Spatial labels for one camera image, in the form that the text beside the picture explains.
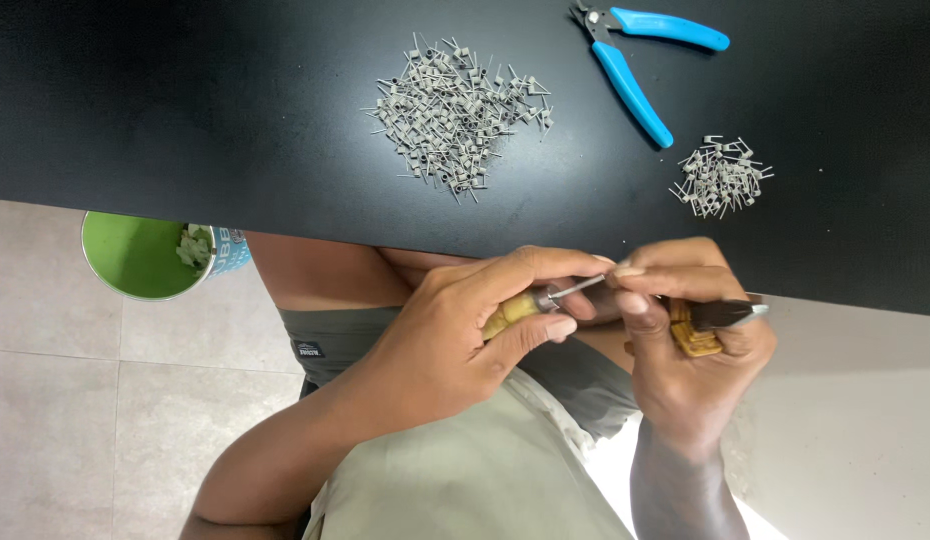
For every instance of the person's left hand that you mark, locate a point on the person's left hand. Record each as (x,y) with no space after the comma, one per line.
(435,345)

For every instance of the person's thigh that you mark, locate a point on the person's thigh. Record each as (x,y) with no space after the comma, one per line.
(322,270)

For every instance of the person's right hand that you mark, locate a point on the person's right hand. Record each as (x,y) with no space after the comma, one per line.
(697,390)

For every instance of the green waste bin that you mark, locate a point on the green waste bin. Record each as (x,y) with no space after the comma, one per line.
(135,255)

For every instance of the crumpled paper waste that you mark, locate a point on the crumpled paper waste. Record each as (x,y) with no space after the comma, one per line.
(195,246)

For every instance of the yellow and black tweezers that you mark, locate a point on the yellow and black tweezers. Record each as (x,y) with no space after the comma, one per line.
(716,315)

